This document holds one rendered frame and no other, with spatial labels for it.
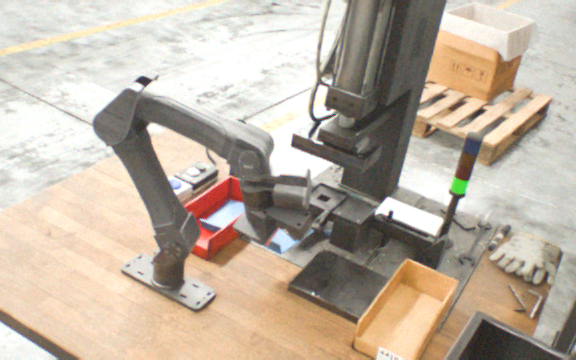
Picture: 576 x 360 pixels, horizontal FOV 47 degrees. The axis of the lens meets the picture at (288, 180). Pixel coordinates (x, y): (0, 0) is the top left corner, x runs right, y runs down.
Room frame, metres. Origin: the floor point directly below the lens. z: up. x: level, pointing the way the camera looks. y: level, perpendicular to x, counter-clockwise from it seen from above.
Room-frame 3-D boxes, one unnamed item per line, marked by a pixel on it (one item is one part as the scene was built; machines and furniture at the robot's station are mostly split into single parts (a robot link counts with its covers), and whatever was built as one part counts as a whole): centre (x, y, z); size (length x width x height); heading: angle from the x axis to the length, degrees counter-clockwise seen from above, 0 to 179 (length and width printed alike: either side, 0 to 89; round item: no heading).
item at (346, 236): (1.33, -0.11, 0.94); 0.20 x 0.10 x 0.07; 65
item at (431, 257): (1.25, -0.34, 0.95); 0.06 x 0.03 x 0.09; 65
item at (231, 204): (1.29, 0.13, 0.92); 0.15 x 0.07 x 0.03; 161
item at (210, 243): (1.26, 0.14, 0.93); 0.25 x 0.12 x 0.06; 155
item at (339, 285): (1.11, -0.14, 0.91); 0.17 x 0.16 x 0.02; 65
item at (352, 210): (1.33, -0.11, 0.98); 0.20 x 0.10 x 0.01; 65
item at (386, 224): (1.27, -0.28, 0.95); 0.15 x 0.03 x 0.10; 65
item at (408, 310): (1.02, -0.28, 0.93); 0.25 x 0.13 x 0.08; 155
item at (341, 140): (1.39, -0.12, 1.22); 0.26 x 0.18 x 0.30; 155
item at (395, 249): (1.39, -0.16, 0.88); 0.65 x 0.50 x 0.03; 65
